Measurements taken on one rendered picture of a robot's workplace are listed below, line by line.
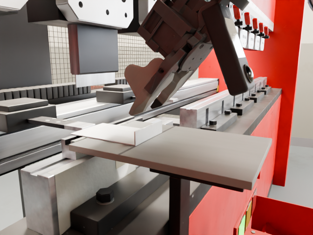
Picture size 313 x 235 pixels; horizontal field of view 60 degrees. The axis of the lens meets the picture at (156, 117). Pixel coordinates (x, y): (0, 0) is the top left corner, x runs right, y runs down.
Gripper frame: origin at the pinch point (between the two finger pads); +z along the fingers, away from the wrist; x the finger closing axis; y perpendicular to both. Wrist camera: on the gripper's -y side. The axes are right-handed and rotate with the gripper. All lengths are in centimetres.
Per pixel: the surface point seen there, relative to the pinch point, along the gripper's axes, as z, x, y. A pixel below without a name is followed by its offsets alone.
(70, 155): 12.3, 6.8, 3.4
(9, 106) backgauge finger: 19.8, 4.1, 21.4
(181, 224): 9.6, 0.7, -16.2
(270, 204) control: 8.5, -26.5, -29.2
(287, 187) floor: 69, -215, -80
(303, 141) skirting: 57, -350, -83
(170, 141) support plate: 1.4, -0.2, -5.8
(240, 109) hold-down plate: 13, -86, -7
